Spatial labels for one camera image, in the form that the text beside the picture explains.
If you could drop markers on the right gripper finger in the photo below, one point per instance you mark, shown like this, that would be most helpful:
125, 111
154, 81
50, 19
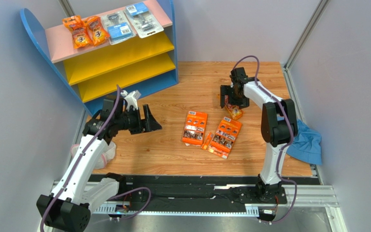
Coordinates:
225, 91
239, 102

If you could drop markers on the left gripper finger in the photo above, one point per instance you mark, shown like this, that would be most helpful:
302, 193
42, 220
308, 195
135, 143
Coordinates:
151, 125
147, 113

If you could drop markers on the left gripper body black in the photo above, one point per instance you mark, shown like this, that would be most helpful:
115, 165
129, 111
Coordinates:
132, 121

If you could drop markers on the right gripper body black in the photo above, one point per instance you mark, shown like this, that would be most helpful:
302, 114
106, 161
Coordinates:
234, 94

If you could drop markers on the orange BIC razor bag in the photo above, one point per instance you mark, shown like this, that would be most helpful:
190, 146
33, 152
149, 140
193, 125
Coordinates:
79, 32
98, 33
234, 111

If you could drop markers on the orange razor box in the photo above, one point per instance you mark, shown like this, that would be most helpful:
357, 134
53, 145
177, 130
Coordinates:
194, 128
224, 137

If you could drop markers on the blue Gillette razor blister pack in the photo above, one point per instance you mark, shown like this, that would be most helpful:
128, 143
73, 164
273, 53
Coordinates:
142, 19

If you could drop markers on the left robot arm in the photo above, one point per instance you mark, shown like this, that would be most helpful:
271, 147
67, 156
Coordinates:
69, 205

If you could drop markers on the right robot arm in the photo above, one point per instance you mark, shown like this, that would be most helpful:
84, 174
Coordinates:
278, 127

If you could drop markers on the blue shelf with coloured boards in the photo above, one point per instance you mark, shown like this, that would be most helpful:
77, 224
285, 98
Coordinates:
147, 65

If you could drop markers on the razor blister pack on shelf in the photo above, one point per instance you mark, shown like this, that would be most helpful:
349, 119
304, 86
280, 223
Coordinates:
118, 27

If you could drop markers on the white plastic bag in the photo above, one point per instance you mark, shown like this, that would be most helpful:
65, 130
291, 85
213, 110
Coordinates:
105, 157

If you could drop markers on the small orange razor pack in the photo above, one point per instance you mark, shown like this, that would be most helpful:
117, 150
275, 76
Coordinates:
207, 141

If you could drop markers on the blue bucket hat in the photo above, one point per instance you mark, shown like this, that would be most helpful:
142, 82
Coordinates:
306, 145

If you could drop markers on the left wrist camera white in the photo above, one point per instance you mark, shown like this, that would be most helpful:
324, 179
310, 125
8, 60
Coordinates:
131, 99

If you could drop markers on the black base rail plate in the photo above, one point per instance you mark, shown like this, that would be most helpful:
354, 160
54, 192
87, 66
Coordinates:
195, 194

